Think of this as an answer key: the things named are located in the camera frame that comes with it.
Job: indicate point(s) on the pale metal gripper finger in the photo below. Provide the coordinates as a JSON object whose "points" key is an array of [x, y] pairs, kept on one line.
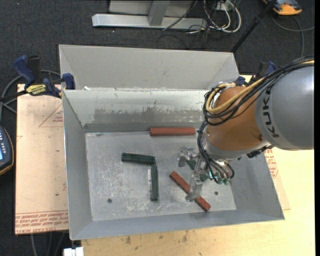
{"points": [[194, 190], [185, 156]]}

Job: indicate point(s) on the red-brown flat block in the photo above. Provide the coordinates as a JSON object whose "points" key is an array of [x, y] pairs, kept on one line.
{"points": [[180, 181], [172, 131]]}

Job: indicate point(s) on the dark green flat block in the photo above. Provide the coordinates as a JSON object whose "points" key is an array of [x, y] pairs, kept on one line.
{"points": [[138, 158], [154, 183]]}

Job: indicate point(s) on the grey metal bin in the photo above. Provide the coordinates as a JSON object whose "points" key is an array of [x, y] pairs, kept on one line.
{"points": [[125, 180]]}

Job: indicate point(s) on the black cylinder on white bracket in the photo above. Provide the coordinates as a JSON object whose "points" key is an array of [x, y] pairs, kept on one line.
{"points": [[254, 153]]}

